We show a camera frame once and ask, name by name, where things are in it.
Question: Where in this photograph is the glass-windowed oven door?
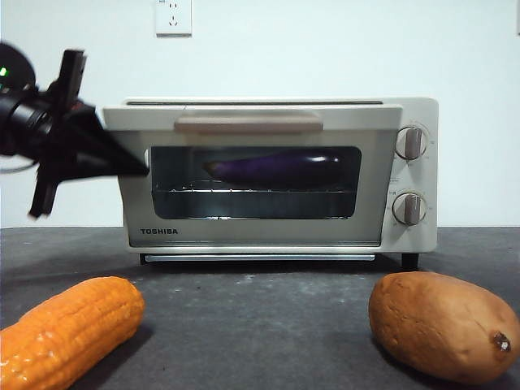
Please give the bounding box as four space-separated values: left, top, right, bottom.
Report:
101 104 404 248

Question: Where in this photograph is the beige oven door handle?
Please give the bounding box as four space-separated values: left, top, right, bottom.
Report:
173 113 322 134

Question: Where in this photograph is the dark purple eggplant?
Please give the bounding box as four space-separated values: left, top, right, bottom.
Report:
202 148 341 191

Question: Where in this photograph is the silver oven crumb tray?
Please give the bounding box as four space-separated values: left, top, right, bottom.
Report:
145 253 375 262

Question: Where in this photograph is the oven temperature knob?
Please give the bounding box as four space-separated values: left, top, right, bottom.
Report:
394 126 428 160

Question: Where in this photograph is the oven timer knob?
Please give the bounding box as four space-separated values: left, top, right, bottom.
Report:
392 192 427 227

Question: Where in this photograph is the cream Toshiba toaster oven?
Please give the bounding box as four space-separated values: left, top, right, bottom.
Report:
101 96 440 270

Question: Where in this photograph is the orange corn cob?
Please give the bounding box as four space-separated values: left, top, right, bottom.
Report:
0 275 146 390

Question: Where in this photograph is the brown sweet potato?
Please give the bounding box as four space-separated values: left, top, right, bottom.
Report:
368 271 520 385

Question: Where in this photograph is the white wall socket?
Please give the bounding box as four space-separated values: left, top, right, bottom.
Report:
155 0 193 38

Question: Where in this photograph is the metal wire oven rack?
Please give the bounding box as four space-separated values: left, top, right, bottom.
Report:
153 178 354 196

